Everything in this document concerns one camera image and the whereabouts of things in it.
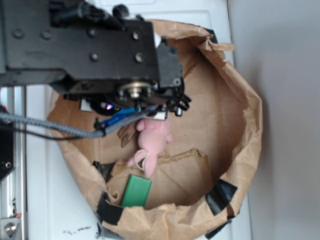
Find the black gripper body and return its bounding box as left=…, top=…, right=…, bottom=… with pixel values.
left=63, top=79, right=192, bottom=117

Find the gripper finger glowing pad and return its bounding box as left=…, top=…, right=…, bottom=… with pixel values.
left=147, top=111, right=167, bottom=120
left=80, top=99, right=93, bottom=112

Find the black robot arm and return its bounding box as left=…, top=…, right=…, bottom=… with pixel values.
left=0, top=0, right=191, bottom=116

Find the green block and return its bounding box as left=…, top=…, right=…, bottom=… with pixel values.
left=120, top=174, right=152, bottom=207

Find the pink plush toy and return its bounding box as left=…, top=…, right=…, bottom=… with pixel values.
left=127, top=116, right=173, bottom=179

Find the brown wood piece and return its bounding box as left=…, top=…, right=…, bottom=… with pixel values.
left=117, top=122, right=137, bottom=148

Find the brown paper bag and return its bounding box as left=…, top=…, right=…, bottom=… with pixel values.
left=58, top=19, right=263, bottom=240

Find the white plastic bin lid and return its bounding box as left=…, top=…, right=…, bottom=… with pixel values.
left=23, top=0, right=253, bottom=240

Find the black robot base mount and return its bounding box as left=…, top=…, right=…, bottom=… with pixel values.
left=0, top=105, right=16, bottom=183

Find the aluminium rail with bracket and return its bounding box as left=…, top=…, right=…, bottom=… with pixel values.
left=0, top=87, right=28, bottom=240

